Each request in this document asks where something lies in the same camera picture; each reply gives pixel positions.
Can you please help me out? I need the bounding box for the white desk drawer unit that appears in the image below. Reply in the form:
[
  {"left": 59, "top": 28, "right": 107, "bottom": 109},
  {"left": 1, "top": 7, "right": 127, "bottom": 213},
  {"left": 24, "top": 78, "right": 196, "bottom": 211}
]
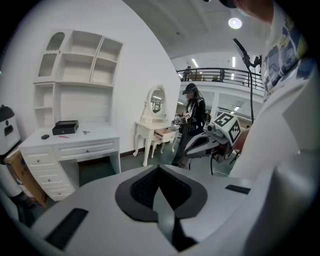
[{"left": 19, "top": 138, "right": 122, "bottom": 202}]

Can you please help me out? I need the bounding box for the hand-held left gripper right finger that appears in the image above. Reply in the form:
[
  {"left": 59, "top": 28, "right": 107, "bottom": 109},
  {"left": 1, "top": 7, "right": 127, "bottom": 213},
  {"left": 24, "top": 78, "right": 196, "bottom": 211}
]
[{"left": 158, "top": 164, "right": 253, "bottom": 243}]

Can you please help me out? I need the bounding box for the black box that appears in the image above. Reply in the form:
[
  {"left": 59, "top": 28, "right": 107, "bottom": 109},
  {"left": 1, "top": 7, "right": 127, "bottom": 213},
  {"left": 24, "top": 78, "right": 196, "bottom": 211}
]
[{"left": 51, "top": 119, "right": 80, "bottom": 136}]

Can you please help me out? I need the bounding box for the gripper-mounted camera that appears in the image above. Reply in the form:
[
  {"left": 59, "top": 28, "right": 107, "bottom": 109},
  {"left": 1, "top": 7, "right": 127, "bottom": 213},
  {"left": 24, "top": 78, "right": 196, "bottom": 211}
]
[{"left": 203, "top": 123, "right": 220, "bottom": 135}]

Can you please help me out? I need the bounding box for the round ceiling lamp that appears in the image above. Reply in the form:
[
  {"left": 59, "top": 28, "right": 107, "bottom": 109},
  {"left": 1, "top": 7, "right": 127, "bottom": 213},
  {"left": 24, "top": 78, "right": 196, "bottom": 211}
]
[{"left": 227, "top": 17, "right": 243, "bottom": 30}]

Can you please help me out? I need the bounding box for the person's white printed shirt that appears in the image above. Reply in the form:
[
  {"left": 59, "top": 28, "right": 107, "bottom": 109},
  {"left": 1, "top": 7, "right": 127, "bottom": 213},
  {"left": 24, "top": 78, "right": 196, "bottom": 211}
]
[{"left": 227, "top": 0, "right": 320, "bottom": 181}]

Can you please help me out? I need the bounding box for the white vanity table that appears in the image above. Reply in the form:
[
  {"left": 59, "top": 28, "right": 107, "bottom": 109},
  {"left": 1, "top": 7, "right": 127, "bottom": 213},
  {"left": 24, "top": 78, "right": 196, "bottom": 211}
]
[{"left": 132, "top": 84, "right": 180, "bottom": 167}]

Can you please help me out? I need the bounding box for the white black-topped appliance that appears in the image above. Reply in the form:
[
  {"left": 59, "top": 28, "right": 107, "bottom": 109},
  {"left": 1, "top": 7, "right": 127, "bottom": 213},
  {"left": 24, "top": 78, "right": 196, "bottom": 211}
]
[{"left": 0, "top": 104, "right": 23, "bottom": 198}]

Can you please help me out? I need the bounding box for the white table top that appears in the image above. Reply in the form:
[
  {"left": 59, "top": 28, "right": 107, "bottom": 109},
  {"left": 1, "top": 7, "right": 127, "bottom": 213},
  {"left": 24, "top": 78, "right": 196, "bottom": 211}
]
[{"left": 18, "top": 122, "right": 121, "bottom": 151}]

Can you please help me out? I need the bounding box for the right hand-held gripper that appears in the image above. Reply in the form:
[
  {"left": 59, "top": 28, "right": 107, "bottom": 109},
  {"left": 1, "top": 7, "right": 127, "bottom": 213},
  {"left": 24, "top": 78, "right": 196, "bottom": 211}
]
[{"left": 184, "top": 112, "right": 243, "bottom": 165}]

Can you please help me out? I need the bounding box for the black balcony railing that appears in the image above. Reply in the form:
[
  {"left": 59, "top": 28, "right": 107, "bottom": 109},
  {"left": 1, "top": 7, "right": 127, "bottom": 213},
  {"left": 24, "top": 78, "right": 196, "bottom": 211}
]
[{"left": 176, "top": 67, "right": 266, "bottom": 92}]

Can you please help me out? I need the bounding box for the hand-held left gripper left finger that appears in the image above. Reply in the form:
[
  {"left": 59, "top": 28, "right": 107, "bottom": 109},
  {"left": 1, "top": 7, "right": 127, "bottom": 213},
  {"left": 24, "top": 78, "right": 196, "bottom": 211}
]
[{"left": 29, "top": 164, "right": 176, "bottom": 256}]

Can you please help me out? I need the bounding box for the person's right forearm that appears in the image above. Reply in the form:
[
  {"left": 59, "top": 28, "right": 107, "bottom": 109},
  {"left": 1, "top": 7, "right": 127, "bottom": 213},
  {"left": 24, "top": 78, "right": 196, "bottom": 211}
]
[{"left": 231, "top": 126, "right": 251, "bottom": 152}]

